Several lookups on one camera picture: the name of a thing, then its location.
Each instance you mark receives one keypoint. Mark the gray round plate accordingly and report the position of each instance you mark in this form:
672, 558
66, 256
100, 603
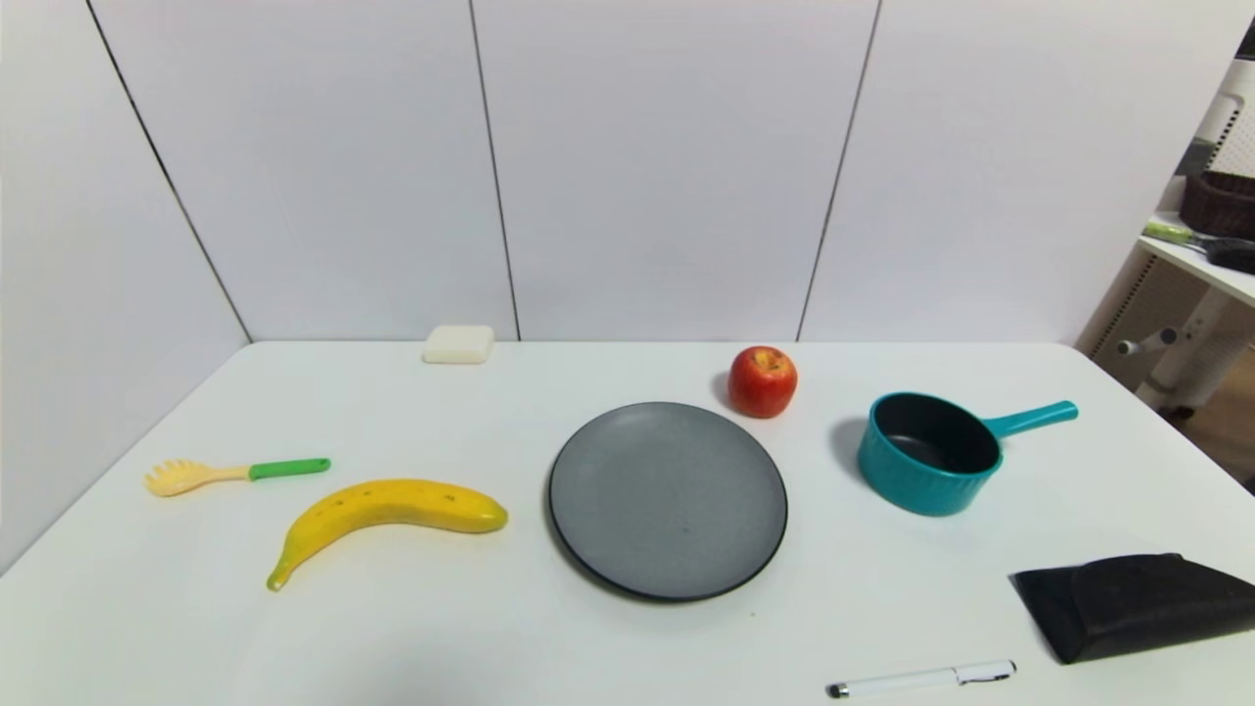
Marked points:
668, 500

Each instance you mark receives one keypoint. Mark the dark brown wicker basket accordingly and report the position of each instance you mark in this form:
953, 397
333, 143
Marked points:
1224, 204

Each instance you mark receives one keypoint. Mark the black object on desk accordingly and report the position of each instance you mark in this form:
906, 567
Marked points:
1233, 255

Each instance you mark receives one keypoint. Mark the red apple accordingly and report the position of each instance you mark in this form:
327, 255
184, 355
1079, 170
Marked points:
762, 382

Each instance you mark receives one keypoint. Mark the white pen black clip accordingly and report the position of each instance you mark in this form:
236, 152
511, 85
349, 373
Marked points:
917, 680

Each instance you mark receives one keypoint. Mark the white soap bar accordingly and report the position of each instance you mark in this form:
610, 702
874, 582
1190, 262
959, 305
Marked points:
458, 344

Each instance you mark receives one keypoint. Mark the yellow banana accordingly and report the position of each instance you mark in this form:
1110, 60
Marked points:
392, 507

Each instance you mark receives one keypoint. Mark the black pouch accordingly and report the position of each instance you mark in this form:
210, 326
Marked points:
1147, 603

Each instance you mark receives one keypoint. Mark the white side desk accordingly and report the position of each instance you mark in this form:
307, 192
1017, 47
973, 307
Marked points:
1201, 328

